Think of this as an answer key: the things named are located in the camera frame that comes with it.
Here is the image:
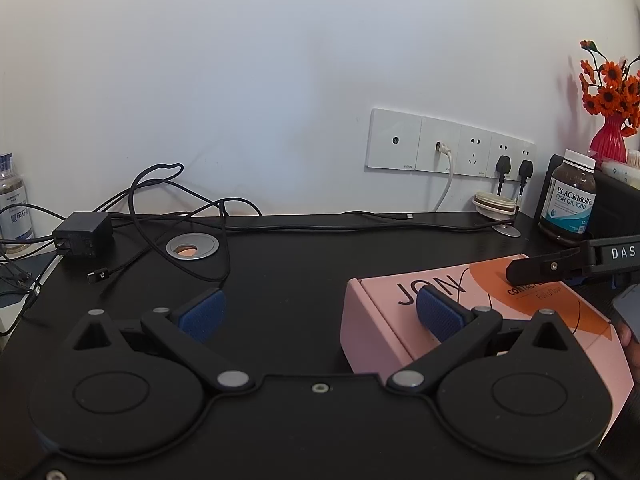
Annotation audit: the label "pink cardboard box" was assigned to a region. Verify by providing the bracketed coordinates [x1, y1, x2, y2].
[340, 254, 636, 441]

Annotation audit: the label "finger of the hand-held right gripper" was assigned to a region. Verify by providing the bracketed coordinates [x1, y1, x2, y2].
[506, 254, 586, 287]

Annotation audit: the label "bundle of black cables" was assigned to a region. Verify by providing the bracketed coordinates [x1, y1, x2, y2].
[0, 202, 68, 311]

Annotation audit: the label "black looped cable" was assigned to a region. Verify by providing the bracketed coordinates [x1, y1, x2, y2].
[87, 162, 263, 286]

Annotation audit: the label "white network cable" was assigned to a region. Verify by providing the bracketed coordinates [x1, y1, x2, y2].
[431, 141, 455, 213]

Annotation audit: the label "black power plug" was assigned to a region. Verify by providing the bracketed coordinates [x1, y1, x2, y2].
[495, 156, 512, 196]
[517, 160, 534, 198]

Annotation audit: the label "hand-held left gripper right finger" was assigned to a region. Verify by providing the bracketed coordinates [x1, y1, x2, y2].
[387, 289, 581, 393]

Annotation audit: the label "white coax wall plate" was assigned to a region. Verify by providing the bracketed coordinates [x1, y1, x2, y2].
[365, 107, 423, 171]

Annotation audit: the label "black appliance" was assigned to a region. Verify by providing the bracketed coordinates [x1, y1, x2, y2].
[547, 154, 640, 241]

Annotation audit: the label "orange artificial flowers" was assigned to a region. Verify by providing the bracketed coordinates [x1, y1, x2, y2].
[579, 40, 640, 138]

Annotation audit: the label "clear water bottle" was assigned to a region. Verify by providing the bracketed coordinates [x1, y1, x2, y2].
[0, 152, 36, 253]

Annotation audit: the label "red vase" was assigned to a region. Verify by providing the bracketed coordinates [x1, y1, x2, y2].
[589, 116, 628, 163]

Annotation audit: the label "black power adapter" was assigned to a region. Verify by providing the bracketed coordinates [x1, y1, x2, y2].
[52, 211, 113, 261]

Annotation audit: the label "brown supplement bottle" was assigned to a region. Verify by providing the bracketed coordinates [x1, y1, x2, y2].
[539, 149, 598, 247]

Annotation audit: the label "white network wall plate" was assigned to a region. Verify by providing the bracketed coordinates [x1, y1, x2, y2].
[415, 116, 463, 175]

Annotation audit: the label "silver desk grommet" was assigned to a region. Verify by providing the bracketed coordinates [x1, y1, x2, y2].
[166, 234, 219, 261]

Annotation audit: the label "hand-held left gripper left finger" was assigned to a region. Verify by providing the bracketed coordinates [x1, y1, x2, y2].
[74, 287, 253, 394]

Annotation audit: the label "cream round lid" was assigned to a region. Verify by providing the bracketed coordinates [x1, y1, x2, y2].
[472, 191, 518, 221]

